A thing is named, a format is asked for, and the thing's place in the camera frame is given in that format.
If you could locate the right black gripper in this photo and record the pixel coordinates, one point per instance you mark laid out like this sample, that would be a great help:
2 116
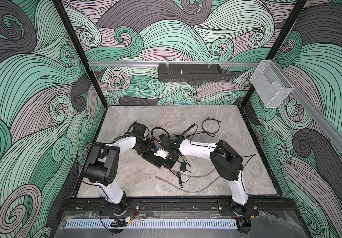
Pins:
168 165

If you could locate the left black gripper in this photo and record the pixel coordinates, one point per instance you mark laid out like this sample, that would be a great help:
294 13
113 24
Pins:
151 146

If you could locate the black network switch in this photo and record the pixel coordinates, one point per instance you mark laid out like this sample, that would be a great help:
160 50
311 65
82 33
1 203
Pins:
153 159

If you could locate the black power adapter with cable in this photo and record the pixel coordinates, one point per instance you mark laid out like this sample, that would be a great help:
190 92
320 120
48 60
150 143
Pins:
179 173

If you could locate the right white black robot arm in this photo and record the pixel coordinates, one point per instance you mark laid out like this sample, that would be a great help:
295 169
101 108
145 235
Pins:
226 161

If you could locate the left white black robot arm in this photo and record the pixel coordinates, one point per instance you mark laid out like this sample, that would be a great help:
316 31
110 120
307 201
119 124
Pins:
102 164

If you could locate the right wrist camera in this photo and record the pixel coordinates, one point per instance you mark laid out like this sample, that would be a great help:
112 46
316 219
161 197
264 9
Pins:
160 152

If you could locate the white slotted cable duct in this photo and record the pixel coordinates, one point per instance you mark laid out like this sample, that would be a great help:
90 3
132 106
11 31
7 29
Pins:
154 224

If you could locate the black wall tray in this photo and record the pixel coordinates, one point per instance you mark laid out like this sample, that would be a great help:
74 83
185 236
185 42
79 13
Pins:
195 73

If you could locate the aluminium wall rail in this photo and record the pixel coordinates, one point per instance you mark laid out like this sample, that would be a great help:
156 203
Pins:
130 63

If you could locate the clear plastic wall holder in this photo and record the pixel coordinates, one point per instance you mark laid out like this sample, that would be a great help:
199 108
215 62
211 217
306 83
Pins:
271 83

